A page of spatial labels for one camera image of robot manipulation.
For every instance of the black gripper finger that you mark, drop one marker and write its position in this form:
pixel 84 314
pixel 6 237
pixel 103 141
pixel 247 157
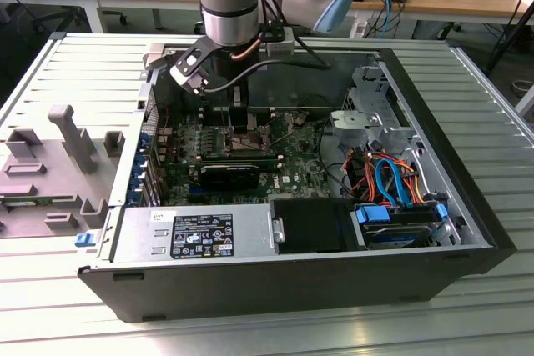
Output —
pixel 242 122

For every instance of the silver CPU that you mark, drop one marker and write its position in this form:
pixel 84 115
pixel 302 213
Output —
pixel 253 137

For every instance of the black RAM slot bank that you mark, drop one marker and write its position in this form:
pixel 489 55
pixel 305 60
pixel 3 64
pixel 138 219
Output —
pixel 260 116
pixel 238 160

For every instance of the CPU socket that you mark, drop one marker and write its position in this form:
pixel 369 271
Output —
pixel 246 147

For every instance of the blue expansion slot latches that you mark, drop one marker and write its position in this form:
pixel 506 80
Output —
pixel 142 142

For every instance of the black graphics card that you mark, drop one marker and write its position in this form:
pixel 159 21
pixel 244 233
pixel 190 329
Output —
pixel 227 179

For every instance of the green motherboard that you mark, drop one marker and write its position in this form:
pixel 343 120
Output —
pixel 300 164

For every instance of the silver drive cage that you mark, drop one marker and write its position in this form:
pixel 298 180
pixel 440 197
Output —
pixel 354 120

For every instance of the white power strip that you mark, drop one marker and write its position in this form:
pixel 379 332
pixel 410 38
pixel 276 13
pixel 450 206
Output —
pixel 361 27

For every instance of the grey power supply unit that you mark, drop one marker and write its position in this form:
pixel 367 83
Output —
pixel 137 235

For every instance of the blue disk carrier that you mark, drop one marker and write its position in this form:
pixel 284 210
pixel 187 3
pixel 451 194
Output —
pixel 373 214

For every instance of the black open PC case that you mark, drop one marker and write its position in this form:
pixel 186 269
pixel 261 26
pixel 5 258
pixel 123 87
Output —
pixel 250 289

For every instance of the silver hard disk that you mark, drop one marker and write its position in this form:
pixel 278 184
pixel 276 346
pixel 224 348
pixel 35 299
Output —
pixel 392 239

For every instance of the grey parts rack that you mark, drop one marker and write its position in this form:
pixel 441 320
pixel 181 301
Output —
pixel 62 189

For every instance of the small blue case latch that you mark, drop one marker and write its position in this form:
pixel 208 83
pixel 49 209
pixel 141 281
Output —
pixel 85 240

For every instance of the green RAM stick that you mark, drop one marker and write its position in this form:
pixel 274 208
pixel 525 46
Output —
pixel 25 202

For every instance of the black tripod stand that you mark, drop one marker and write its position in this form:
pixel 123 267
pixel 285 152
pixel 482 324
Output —
pixel 505 45

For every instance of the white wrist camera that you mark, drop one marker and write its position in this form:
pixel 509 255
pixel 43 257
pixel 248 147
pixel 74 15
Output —
pixel 189 62

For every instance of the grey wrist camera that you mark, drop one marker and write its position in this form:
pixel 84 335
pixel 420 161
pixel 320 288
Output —
pixel 280 45

